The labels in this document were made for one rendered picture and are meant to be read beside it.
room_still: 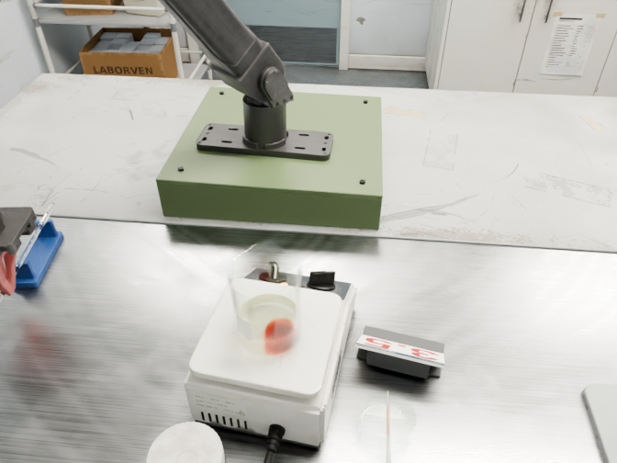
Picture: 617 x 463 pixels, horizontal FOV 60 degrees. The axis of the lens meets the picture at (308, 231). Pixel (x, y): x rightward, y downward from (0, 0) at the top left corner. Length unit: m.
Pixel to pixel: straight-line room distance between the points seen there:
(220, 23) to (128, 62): 2.09
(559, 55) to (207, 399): 2.76
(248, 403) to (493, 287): 0.35
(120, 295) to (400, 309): 0.34
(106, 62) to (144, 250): 2.10
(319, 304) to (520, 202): 0.43
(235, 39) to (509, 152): 0.51
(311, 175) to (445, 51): 2.24
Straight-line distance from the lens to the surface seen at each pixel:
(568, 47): 3.06
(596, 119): 1.15
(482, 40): 2.95
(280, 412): 0.49
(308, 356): 0.49
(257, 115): 0.77
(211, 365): 0.49
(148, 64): 2.73
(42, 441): 0.60
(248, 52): 0.71
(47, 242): 0.79
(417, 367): 0.57
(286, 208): 0.74
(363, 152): 0.81
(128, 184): 0.88
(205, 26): 0.67
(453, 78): 3.00
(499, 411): 0.59
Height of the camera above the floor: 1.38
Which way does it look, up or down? 40 degrees down
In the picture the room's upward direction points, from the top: straight up
